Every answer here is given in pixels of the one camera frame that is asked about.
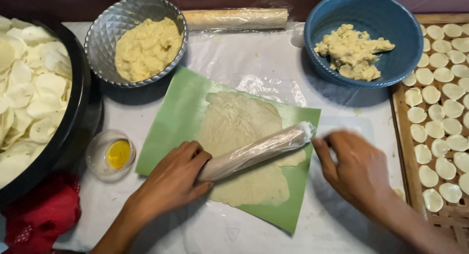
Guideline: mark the silver faceted metal bowl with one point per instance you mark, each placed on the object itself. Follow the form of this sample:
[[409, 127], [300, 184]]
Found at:
[[106, 30]]

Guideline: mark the long plastic-wrapped rolling pin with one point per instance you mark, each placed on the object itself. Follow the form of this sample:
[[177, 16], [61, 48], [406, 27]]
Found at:
[[234, 18]]

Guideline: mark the clear plastic table cover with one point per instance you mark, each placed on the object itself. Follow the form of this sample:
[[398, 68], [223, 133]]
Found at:
[[256, 60]]

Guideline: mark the rows of round dough discs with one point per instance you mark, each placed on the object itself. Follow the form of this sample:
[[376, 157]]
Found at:
[[439, 111]]

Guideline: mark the small clear plastic cup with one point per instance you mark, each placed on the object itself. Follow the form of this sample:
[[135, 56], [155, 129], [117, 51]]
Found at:
[[99, 155]]

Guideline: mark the green plastic sheet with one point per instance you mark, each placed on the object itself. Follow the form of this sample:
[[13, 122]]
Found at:
[[176, 114]]

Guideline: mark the woven bamboo tray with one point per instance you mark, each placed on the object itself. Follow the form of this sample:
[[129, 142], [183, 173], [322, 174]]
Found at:
[[406, 151]]

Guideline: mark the yellow mashed dough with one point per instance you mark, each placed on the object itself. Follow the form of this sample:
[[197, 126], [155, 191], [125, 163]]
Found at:
[[146, 50]]

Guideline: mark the red cloth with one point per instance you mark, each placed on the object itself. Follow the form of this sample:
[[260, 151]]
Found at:
[[40, 213]]

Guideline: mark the blue ceramic bowl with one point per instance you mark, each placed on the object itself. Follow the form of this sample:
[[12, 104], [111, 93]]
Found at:
[[399, 30]]

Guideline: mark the person's right hand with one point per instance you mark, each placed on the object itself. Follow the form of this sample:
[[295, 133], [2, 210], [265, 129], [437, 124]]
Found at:
[[353, 169]]

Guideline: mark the person's left fingers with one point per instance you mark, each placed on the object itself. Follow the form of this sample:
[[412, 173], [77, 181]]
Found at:
[[196, 157]]

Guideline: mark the heap of white dough discs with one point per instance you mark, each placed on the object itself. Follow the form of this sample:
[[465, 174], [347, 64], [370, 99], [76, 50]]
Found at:
[[29, 89]]

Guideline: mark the pale dough lump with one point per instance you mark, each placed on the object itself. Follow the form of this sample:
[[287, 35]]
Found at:
[[353, 50]]

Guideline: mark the yellow oil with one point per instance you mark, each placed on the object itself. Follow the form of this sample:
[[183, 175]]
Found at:
[[118, 154]]

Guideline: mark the large black basin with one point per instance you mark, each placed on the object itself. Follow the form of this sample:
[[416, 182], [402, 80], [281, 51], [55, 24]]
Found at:
[[73, 111]]

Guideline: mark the person's left hand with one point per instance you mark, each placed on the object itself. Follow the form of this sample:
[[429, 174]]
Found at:
[[172, 180]]

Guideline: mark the flattened dough sheet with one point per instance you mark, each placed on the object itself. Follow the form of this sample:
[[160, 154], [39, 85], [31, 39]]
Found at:
[[238, 136]]

